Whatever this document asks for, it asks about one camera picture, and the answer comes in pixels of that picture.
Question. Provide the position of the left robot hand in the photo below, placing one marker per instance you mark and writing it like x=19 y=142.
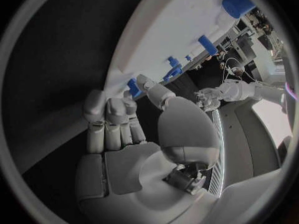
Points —
x=206 y=99

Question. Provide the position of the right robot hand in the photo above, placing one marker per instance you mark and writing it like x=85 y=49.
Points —
x=126 y=171

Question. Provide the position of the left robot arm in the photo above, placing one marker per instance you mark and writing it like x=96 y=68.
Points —
x=243 y=90

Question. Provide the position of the white task board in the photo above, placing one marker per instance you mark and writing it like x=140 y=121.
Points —
x=168 y=26

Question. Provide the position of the blue gear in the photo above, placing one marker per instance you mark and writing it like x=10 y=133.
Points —
x=173 y=72

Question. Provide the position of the small blue peg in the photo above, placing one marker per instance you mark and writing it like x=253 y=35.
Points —
x=188 y=57

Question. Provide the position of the blue plug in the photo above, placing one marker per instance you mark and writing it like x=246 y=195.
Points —
x=172 y=61

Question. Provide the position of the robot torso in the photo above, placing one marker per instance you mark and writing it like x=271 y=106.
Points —
x=245 y=134

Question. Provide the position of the workshop desk with equipment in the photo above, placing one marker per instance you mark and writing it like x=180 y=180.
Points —
x=247 y=44

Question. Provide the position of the large blue cylinder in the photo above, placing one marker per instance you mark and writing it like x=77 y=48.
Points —
x=237 y=3

